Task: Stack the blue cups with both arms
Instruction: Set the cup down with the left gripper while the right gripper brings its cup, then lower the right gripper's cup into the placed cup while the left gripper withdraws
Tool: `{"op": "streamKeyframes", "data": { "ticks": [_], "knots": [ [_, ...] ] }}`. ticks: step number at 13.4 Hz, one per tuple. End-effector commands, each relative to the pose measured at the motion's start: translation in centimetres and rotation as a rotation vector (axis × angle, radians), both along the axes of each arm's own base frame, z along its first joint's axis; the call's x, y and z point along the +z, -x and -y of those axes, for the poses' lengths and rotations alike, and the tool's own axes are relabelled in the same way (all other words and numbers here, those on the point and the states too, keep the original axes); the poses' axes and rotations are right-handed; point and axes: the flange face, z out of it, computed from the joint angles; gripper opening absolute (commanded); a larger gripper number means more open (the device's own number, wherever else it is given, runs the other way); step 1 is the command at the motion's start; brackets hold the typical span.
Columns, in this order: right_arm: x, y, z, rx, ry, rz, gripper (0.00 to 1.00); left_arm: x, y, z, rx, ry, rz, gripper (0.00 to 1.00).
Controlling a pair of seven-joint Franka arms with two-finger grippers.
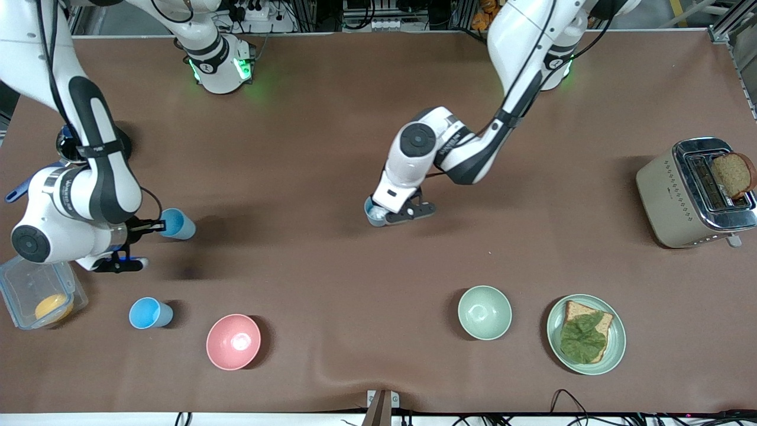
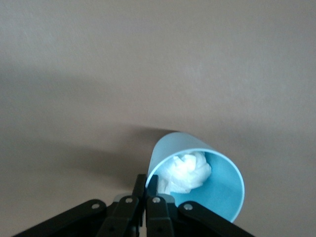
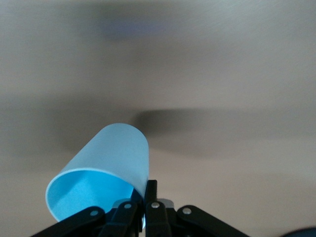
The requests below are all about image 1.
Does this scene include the clear plastic container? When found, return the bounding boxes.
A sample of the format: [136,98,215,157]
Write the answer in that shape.
[0,256,89,330]

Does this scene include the metal table edge bracket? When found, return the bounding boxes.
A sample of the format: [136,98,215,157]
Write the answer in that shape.
[362,389,400,426]

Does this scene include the pink bowl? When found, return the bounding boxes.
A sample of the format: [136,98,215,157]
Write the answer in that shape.
[206,314,261,372]

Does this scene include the blue plastic cup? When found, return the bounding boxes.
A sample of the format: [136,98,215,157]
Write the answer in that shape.
[364,197,392,228]
[129,297,174,330]
[158,208,196,240]

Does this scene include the white power strip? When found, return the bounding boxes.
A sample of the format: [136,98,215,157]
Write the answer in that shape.
[228,2,274,22]

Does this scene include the green lettuce leaf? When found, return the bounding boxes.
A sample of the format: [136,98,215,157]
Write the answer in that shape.
[559,312,609,364]

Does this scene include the black looped floor cable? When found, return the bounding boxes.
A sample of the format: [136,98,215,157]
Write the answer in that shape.
[550,389,593,418]

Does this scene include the orange round food piece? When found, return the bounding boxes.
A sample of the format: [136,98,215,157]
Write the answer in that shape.
[34,294,75,324]

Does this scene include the beige chrome toaster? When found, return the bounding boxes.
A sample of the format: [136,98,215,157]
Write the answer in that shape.
[636,137,757,249]

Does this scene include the pale green plate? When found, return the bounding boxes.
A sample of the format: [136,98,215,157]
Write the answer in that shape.
[546,294,627,376]

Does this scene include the orange snack bag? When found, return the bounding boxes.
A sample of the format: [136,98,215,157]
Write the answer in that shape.
[472,0,497,31]

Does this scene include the pale green bowl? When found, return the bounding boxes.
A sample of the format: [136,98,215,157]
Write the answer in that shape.
[457,285,513,341]

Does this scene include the dark toast slice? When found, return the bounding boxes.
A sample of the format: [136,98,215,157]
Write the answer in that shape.
[710,153,757,201]

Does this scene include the aluminium frame rail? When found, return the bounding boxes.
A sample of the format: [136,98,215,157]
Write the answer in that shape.
[710,0,757,43]

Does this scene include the brown bread slice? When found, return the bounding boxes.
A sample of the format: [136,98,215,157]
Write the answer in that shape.
[562,301,614,363]

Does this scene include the black saucepan with blue handle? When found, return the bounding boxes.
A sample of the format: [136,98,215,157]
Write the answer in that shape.
[5,121,132,204]

